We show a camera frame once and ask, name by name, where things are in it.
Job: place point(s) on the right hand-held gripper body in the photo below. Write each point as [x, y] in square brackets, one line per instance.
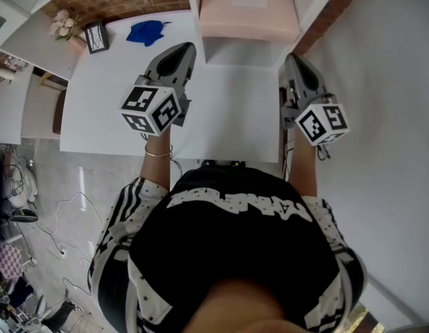
[322, 121]

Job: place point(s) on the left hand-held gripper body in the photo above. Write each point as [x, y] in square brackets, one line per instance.
[150, 99]

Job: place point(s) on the black framed object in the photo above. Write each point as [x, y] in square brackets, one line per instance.
[97, 37]

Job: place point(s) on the person's right forearm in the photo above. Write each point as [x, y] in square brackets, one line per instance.
[303, 172]

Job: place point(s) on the person's left forearm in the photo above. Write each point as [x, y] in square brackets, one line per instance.
[157, 168]

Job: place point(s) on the blue cloth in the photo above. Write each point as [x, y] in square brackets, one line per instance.
[145, 31]

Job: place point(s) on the wooden chair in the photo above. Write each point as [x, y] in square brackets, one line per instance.
[58, 109]

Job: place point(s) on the pink flower bouquet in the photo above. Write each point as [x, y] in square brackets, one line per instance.
[63, 24]

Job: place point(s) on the pink storage box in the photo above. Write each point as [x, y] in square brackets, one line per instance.
[247, 16]

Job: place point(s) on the white side desk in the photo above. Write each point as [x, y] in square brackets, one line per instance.
[8, 102]

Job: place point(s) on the black and white shirt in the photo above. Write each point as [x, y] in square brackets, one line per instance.
[232, 241]

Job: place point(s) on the pink checkered cloth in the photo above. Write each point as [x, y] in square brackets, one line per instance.
[9, 258]

